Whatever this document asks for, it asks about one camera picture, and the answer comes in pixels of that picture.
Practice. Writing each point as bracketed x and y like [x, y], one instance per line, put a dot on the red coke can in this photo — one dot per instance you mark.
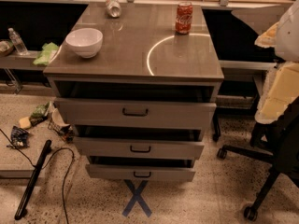
[184, 18]

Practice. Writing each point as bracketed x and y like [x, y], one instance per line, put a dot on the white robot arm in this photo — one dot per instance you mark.
[281, 86]

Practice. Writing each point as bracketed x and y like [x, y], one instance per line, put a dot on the white ceramic bowl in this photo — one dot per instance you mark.
[85, 42]

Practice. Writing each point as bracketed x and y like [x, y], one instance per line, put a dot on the silver can lying down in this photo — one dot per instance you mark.
[113, 8]

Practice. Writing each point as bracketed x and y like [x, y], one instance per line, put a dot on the brown bowl on shelf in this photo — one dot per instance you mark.
[6, 47]

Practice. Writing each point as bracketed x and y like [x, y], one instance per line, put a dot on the grey drawer cabinet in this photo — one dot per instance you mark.
[142, 59]

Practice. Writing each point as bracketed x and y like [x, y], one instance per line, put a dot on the middle grey drawer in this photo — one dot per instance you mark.
[130, 148]

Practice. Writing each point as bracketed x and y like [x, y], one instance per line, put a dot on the grey drawer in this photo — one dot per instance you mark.
[136, 114]
[130, 148]
[140, 173]

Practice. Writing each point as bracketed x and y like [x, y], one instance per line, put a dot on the bottom grey drawer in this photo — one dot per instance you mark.
[140, 173]

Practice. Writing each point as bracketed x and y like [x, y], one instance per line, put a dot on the top grey drawer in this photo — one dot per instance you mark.
[136, 114]

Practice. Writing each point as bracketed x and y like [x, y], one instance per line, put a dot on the blue tape cross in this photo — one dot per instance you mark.
[136, 198]

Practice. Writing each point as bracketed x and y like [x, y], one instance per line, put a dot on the green snack bag on floor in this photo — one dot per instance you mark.
[40, 114]

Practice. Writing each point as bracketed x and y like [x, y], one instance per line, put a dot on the yellow sponge on floor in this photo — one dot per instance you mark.
[25, 123]

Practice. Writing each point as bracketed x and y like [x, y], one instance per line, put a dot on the black office chair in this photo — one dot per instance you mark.
[281, 139]

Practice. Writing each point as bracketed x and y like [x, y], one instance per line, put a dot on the blue snack bag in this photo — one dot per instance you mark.
[18, 138]

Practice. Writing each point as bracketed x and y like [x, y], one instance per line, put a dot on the clear plastic water bottle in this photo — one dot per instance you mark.
[17, 42]

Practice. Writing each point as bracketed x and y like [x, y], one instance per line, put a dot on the black bar on floor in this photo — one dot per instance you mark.
[21, 210]

